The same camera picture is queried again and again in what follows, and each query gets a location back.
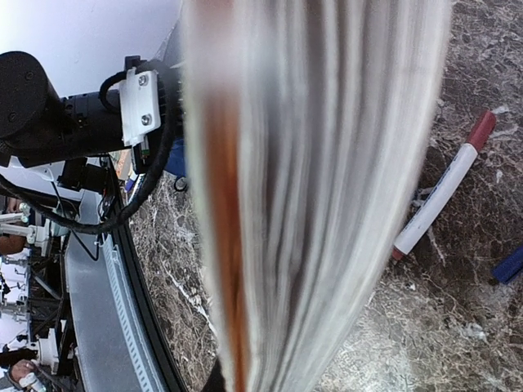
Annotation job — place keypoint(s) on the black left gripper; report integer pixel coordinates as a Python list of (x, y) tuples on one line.
[(170, 97)]

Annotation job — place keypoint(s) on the pink illustrated paperback book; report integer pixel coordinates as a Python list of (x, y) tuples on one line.
[(306, 127)]

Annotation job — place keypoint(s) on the navy blue student backpack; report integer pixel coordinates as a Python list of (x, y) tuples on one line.
[(176, 164)]

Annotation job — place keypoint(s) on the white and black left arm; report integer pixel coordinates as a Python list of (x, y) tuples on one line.
[(67, 140)]

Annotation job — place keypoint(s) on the white marker red cap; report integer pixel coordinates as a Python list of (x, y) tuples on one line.
[(445, 187)]

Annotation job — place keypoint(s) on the white marker blue cap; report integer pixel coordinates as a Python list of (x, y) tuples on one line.
[(510, 267)]

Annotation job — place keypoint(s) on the grey slotted cable duct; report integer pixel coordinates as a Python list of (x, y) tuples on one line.
[(127, 317)]

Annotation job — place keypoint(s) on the black front table rail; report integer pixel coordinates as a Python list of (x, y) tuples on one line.
[(150, 341)]

